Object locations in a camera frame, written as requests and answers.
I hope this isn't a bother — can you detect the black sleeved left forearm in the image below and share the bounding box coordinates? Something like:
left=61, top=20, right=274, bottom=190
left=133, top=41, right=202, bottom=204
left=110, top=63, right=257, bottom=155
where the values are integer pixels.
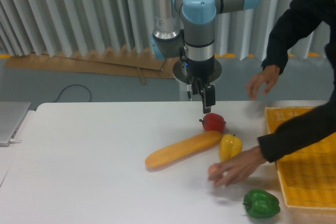
left=261, top=0, right=335, bottom=73

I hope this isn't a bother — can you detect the yellow woven basket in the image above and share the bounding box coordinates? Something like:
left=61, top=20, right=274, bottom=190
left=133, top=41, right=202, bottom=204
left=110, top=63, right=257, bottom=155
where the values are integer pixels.
left=264, top=106, right=336, bottom=208

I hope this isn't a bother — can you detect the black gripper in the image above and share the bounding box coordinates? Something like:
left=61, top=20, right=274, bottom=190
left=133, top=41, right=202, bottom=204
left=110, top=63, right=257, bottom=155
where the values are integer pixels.
left=180, top=46, right=216, bottom=113

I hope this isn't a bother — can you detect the brown cardboard sheet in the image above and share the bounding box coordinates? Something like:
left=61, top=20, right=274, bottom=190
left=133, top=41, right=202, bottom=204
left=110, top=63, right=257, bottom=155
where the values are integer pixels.
left=5, top=48, right=177, bottom=83

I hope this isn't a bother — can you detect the green bell pepper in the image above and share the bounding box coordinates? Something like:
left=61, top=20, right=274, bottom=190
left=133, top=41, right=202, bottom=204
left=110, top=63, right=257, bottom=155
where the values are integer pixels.
left=243, top=189, right=280, bottom=219

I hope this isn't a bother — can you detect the grey pleated curtain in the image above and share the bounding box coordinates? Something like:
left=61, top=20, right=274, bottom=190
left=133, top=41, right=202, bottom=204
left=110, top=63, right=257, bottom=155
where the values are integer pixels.
left=1, top=0, right=291, bottom=59

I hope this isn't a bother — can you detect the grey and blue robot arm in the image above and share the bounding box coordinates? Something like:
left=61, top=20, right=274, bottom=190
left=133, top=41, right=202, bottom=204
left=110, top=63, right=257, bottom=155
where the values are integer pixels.
left=151, top=0, right=260, bottom=114

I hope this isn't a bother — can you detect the red bell pepper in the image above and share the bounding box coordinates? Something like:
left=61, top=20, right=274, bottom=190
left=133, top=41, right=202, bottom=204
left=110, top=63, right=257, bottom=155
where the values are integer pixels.
left=199, top=113, right=226, bottom=132

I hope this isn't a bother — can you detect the long orange baguette bread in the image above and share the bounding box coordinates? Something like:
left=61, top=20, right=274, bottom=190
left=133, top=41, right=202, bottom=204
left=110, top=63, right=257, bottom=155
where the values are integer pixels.
left=145, top=130, right=222, bottom=169

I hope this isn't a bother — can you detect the silver laptop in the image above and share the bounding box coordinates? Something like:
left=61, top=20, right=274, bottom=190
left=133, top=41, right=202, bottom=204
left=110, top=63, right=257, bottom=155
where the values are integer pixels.
left=0, top=101, right=30, bottom=147

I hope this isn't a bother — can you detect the brown egg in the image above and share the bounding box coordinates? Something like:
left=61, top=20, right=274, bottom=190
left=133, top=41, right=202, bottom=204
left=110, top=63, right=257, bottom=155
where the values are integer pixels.
left=208, top=164, right=223, bottom=179

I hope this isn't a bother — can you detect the yellow bell pepper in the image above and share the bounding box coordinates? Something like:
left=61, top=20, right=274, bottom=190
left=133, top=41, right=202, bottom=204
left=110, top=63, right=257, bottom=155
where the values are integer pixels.
left=219, top=134, right=243, bottom=162

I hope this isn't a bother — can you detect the person's right hand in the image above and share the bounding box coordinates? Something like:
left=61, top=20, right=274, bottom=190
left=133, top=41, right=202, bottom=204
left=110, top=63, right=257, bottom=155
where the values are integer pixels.
left=208, top=146, right=267, bottom=187

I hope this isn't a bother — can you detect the person's left hand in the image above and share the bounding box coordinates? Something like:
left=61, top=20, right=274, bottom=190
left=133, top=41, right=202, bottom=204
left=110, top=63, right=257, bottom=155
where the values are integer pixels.
left=246, top=65, right=280, bottom=100

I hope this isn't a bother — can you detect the black cable on floor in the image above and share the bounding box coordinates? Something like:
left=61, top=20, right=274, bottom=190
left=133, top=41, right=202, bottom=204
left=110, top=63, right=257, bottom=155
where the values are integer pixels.
left=52, top=84, right=92, bottom=103

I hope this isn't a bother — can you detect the black sleeved right forearm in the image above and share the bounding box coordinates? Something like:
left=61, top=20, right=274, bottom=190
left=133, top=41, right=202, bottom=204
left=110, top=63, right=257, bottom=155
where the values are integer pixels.
left=258, top=99, right=335, bottom=163

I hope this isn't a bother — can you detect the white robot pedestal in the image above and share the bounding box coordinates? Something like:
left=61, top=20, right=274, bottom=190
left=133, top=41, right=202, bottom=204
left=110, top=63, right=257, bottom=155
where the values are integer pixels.
left=173, top=56, right=222, bottom=101

